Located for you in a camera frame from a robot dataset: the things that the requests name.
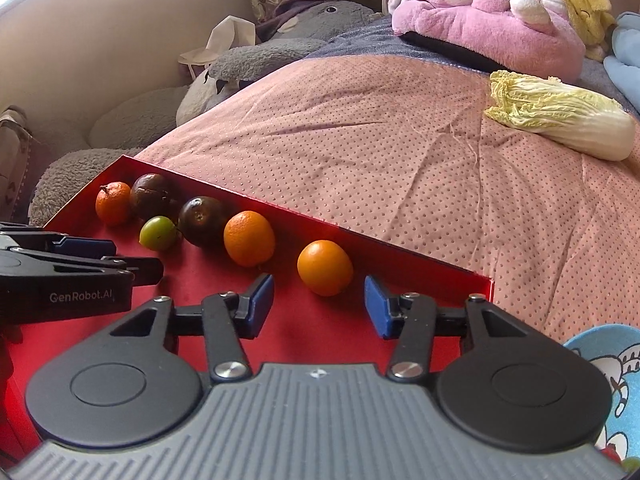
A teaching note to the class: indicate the pink dotted bed cover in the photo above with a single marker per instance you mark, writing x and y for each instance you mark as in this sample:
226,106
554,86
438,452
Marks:
375,160

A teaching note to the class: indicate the red tray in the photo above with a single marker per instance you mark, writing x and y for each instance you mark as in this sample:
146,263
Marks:
200,280

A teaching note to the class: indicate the napa cabbage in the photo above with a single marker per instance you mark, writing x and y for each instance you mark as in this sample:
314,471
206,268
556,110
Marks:
575,120

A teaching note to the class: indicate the grey bed sheet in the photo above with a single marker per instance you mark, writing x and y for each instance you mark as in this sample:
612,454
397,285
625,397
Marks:
360,35

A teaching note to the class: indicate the white tissue bag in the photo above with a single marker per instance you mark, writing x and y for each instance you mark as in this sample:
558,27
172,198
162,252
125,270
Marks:
230,35

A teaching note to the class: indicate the small orange with stem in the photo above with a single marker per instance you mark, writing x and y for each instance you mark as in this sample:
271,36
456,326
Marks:
112,205

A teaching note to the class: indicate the smooth dark passion fruit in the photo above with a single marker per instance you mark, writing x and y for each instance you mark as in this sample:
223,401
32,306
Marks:
202,220

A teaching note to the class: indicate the light blue fleece blanket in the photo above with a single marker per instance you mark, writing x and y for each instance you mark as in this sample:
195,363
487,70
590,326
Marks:
625,60

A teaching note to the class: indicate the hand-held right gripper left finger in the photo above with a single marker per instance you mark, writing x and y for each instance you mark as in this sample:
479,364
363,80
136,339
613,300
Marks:
262,305

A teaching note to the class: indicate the beige floral cloth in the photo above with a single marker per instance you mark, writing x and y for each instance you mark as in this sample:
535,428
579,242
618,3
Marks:
15,160

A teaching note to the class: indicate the yellow plush blanket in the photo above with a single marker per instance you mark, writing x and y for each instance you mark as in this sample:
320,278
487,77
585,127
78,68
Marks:
590,15

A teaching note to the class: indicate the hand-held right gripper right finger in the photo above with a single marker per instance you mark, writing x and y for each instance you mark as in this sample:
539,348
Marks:
375,310

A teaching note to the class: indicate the cracked dark passion fruit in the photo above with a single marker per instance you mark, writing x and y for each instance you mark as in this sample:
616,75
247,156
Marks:
150,195

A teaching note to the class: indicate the green fruit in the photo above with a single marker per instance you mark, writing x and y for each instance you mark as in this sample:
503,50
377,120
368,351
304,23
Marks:
156,232

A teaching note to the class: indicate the pink plush toy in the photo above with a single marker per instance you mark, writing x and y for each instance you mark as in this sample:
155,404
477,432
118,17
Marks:
475,25

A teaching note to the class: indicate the grey plush toy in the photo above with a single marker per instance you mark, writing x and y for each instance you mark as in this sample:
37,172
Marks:
280,55

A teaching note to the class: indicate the blue cartoon plate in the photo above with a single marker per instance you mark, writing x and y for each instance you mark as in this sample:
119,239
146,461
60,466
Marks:
600,345

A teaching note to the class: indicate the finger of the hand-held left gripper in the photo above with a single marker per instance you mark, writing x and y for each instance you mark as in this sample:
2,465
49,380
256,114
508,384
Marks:
147,270
85,247

